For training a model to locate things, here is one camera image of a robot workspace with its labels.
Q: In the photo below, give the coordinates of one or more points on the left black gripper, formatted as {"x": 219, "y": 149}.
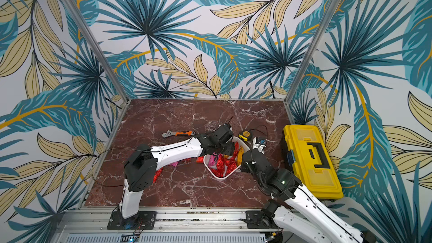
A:
{"x": 230, "y": 148}

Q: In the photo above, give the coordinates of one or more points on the white plastic storage box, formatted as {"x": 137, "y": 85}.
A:
{"x": 241, "y": 143}

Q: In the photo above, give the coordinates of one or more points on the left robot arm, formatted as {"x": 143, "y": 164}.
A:
{"x": 142, "y": 165}

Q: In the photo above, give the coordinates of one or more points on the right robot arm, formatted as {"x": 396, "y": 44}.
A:
{"x": 294, "y": 208}

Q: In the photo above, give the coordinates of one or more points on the small yellow tea bag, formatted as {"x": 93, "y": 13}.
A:
{"x": 240, "y": 156}

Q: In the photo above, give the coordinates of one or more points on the red tea bag pile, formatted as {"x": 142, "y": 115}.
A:
{"x": 226, "y": 164}

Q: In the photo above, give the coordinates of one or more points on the yellow black tape measure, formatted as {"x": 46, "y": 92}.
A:
{"x": 245, "y": 135}

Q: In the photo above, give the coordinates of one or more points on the yellow black toolbox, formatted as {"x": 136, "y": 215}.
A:
{"x": 305, "y": 154}

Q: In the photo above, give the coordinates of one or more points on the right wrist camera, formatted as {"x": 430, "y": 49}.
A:
{"x": 259, "y": 143}

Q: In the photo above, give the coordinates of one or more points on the orange handled adjustable wrench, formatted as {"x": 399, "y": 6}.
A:
{"x": 170, "y": 133}

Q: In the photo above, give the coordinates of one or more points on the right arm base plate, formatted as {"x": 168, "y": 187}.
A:
{"x": 260, "y": 219}

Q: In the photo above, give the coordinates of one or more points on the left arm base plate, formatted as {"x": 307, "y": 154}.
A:
{"x": 131, "y": 220}

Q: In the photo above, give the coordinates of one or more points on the aluminium front rail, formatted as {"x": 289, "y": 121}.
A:
{"x": 171, "y": 224}

